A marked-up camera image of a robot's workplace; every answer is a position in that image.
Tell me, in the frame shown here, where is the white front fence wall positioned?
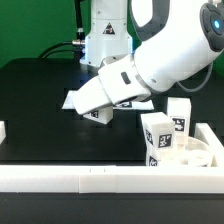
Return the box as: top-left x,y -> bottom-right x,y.
0,165 -> 224,194

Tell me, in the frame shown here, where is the grey corrugated hose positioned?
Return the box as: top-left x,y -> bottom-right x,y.
175,61 -> 214,94

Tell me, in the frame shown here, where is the white left fence block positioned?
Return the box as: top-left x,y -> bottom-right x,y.
0,121 -> 6,144

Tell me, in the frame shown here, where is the white paper with tags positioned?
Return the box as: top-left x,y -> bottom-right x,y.
62,90 -> 154,110

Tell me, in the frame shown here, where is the white fence wall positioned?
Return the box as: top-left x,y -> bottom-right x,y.
194,123 -> 224,169
0,165 -> 224,194

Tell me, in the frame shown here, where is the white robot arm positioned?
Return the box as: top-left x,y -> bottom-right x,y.
73,0 -> 224,114

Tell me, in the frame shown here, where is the black cable bundle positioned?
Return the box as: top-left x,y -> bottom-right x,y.
38,39 -> 86,60

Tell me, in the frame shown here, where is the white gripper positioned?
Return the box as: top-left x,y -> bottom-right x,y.
73,54 -> 151,115

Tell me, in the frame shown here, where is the white right fence wall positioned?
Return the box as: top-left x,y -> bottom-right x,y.
194,123 -> 224,169

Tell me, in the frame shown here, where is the white round stool seat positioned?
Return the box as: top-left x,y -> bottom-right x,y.
146,134 -> 214,168

